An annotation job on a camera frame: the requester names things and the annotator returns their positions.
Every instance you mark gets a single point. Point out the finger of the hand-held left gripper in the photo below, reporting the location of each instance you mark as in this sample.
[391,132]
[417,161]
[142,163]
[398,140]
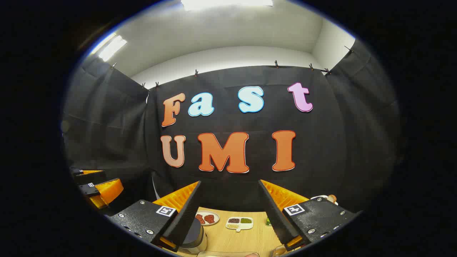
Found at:
[107,192]
[89,176]

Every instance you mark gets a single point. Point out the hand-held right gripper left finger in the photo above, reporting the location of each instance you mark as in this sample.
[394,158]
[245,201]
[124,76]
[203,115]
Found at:
[185,217]

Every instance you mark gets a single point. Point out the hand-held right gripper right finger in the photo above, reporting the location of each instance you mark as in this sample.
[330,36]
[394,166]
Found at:
[276,221]

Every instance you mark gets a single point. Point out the dark grey rice cooker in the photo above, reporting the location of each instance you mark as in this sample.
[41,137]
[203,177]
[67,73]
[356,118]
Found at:
[197,235]

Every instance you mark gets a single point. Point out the green drink bottle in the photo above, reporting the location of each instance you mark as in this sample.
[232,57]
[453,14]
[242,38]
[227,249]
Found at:
[268,222]

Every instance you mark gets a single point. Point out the red meat piece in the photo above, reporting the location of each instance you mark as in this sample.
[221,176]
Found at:
[209,219]
[200,219]

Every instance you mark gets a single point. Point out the white round plate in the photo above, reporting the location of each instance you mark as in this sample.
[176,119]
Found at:
[216,218]

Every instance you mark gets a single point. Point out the green beans heap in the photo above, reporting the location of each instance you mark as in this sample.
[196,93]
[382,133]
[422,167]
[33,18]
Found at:
[245,221]

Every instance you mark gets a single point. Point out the white divided dish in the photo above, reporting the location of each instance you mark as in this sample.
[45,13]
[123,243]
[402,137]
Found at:
[240,229]

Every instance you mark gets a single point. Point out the brown beans heap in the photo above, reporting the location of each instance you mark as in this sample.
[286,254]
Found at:
[234,220]

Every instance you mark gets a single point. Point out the yellow beans heap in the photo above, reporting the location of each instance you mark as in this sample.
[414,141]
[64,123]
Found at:
[232,226]

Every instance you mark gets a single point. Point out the white toaster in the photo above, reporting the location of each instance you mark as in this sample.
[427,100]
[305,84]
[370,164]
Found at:
[319,197]

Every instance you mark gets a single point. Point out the toast bread slice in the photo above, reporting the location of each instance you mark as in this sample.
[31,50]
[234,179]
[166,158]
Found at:
[332,198]

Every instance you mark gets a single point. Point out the ceiling light panel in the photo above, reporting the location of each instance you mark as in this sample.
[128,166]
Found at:
[225,3]
[110,48]

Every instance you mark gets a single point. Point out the row of cloth clips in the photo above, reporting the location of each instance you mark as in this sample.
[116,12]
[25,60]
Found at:
[276,64]

